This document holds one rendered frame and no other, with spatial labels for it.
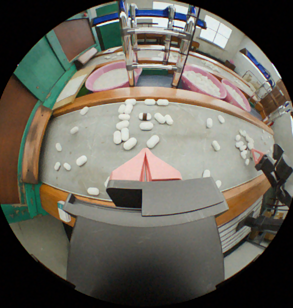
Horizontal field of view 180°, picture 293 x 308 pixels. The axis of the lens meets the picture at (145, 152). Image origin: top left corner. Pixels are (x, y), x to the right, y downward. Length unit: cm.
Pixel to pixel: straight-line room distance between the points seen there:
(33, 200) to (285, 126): 544
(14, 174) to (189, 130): 63
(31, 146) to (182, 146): 51
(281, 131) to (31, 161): 535
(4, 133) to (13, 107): 10
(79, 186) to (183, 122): 37
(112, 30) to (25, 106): 257
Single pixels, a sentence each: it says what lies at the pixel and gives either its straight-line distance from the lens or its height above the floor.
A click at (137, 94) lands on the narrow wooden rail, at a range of 31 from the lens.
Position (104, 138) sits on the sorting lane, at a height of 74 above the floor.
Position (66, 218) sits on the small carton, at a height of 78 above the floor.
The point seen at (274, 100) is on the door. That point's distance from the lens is 517.
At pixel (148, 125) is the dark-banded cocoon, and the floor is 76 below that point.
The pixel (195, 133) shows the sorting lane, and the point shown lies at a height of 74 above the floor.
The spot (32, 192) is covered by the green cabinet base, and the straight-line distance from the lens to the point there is 49.
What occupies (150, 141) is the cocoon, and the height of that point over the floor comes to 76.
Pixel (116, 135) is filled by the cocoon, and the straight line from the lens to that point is 24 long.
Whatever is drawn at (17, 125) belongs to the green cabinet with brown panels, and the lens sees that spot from 48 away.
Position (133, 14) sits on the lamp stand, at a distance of 53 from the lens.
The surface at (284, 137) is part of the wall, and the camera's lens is 494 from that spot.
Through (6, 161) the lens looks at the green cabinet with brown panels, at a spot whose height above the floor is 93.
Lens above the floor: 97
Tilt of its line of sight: 77 degrees down
